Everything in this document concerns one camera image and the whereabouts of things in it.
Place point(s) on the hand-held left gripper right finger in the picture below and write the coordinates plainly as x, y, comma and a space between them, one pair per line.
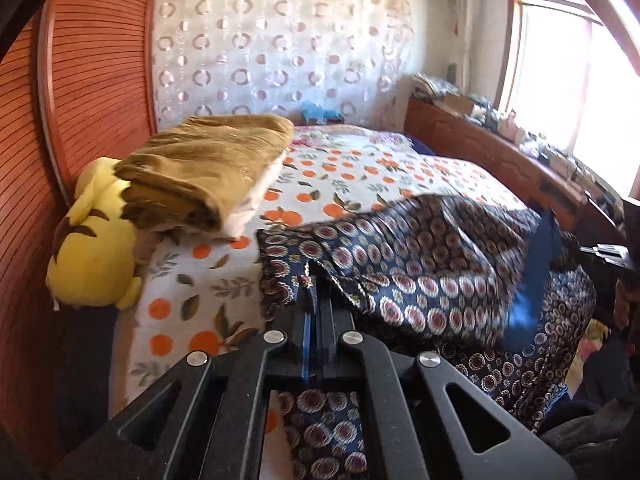
326, 350

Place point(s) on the stack of folded cloths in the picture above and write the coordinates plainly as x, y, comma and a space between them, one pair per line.
430, 85

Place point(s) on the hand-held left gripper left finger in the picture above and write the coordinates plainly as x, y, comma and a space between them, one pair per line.
306, 350

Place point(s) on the wooden framed window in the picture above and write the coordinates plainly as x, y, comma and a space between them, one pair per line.
550, 85

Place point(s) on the navy blue bed cover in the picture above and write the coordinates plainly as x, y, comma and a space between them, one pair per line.
420, 144

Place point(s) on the blue box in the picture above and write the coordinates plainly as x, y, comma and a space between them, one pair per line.
315, 111

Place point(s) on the yellow plush toy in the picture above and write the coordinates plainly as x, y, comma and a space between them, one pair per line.
90, 260

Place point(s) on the orange fruit print bedsheet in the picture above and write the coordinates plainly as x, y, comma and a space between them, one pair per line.
200, 280

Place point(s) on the long wooden cabinet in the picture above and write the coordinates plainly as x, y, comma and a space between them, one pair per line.
465, 135

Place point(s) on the sheer circle-patterned curtain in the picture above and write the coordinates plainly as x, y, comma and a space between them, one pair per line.
275, 50

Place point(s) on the cluster of small household items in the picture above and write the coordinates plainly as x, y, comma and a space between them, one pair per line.
550, 155

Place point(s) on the white folded cloth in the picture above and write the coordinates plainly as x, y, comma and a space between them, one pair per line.
250, 210

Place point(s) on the cardboard box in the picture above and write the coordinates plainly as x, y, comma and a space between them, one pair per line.
457, 104

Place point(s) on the pale floral cloth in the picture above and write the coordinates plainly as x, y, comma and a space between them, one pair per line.
590, 350

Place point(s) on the brown folded blanket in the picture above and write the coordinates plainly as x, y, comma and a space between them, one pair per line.
200, 160

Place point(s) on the navy circle-patterned shirt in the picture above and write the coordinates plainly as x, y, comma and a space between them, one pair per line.
425, 285

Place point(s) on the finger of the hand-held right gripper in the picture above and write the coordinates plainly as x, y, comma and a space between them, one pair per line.
605, 256

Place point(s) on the white gathered curtain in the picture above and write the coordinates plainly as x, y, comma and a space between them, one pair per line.
467, 20

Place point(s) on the pink bottle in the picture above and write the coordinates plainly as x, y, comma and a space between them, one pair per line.
512, 127

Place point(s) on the wooden slatted wardrobe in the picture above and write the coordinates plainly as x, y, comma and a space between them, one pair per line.
30, 185

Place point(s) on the person's right hand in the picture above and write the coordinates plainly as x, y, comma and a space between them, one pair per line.
625, 305

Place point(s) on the floral quilt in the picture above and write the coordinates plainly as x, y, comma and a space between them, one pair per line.
350, 135

